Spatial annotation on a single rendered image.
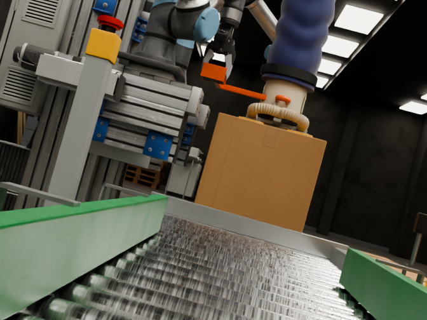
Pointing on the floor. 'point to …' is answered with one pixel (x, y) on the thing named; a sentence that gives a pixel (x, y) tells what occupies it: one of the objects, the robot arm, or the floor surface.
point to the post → (84, 113)
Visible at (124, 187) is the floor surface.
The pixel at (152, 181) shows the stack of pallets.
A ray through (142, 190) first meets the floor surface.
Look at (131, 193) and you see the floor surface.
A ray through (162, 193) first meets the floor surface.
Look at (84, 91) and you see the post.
